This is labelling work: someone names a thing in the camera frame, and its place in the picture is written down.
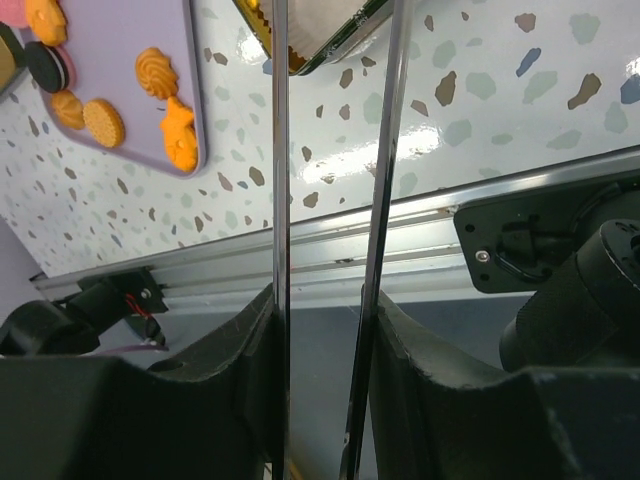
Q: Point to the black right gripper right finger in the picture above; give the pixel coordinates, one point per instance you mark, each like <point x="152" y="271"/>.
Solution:
<point x="439" y="413"/>

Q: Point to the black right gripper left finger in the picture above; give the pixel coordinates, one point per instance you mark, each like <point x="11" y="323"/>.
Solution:
<point x="208" y="412"/>

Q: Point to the lilac plastic tray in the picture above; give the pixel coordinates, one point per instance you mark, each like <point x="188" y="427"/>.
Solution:
<point x="120" y="76"/>

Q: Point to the metal tongs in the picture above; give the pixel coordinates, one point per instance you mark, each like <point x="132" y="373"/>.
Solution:
<point x="394" y="90"/>

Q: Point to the green gold cookie tin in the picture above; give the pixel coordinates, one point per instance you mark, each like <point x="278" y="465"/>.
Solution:
<point x="372" y="16"/>

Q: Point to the gold tin lid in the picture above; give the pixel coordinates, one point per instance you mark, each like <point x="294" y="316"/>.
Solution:
<point x="11" y="57"/>

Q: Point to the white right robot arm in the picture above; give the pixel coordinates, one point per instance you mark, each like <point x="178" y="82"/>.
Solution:
<point x="585" y="316"/>

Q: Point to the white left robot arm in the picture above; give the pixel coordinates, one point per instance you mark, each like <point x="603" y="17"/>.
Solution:
<point x="40" y="327"/>

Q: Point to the orange fish cookie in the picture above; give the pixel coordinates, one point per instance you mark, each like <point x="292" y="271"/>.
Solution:
<point x="179" y="136"/>
<point x="47" y="21"/>

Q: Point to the round orange biscuit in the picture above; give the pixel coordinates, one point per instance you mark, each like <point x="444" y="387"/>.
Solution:
<point x="104" y="123"/>

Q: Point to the black round cookie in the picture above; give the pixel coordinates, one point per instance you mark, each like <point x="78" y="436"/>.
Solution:
<point x="51" y="67"/>

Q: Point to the orange swirl cookie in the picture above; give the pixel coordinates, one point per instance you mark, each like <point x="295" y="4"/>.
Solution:
<point x="155" y="74"/>

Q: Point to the pink round cookie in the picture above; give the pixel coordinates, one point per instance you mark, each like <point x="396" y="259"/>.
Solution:
<point x="13" y="13"/>

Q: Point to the white paper cup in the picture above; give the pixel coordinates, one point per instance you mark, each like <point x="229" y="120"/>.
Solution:
<point x="313" y="25"/>

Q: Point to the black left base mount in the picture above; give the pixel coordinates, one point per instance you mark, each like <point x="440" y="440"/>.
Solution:
<point x="105" y="299"/>

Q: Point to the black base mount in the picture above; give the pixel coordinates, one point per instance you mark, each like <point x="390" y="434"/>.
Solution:
<point x="514" y="242"/>
<point x="105" y="299"/>

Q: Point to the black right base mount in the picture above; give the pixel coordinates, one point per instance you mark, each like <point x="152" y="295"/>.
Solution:
<point x="514" y="242"/>

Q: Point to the aluminium front rail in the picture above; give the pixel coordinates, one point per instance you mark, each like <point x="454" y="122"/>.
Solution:
<point x="423" y="258"/>

